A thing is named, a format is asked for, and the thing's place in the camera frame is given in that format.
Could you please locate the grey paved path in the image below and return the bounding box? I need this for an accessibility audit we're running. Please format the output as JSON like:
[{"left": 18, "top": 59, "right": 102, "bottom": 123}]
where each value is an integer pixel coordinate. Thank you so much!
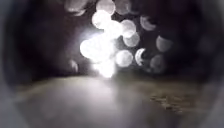
[{"left": 13, "top": 75, "right": 214, "bottom": 128}]

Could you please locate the leaf-strewn ground verge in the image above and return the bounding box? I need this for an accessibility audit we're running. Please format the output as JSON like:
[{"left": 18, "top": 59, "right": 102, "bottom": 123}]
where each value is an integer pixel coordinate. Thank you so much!
[{"left": 113, "top": 74, "right": 218, "bottom": 118}]

